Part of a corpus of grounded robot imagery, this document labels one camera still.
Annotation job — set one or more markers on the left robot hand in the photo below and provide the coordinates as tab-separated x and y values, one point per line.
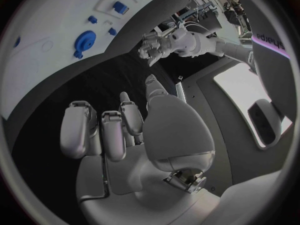
156	45

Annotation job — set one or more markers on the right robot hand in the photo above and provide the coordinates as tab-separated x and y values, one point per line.
164	144

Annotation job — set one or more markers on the blue block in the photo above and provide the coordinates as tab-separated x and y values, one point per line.
120	7
112	31

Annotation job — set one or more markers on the blue peg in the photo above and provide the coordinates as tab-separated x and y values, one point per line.
92	19
16	41

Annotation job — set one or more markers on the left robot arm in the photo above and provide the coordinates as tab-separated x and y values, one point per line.
199	45

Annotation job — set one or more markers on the white task board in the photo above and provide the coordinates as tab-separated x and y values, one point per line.
58	13

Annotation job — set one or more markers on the workshop desk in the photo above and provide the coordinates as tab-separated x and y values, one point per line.
199	13

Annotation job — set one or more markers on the small blue gear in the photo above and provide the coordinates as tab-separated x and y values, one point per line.
78	54

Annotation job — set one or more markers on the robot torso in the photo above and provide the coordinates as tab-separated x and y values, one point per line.
269	30

